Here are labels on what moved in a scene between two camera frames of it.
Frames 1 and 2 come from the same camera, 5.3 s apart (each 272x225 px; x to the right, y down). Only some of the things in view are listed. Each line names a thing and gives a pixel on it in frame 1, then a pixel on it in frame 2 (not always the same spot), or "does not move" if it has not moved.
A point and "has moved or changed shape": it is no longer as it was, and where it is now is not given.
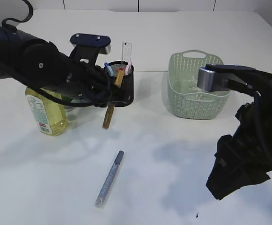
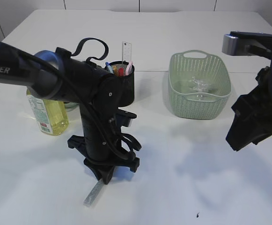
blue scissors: [109, 69] does not move
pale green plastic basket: [185, 100] does not move
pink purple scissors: [128, 68] does not move
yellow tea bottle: [51, 114] does not move
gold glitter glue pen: [111, 108] has moved or changed shape
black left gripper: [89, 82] -> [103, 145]
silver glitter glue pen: [108, 180] -> [96, 191]
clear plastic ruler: [126, 51] does not move
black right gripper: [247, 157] -> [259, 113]
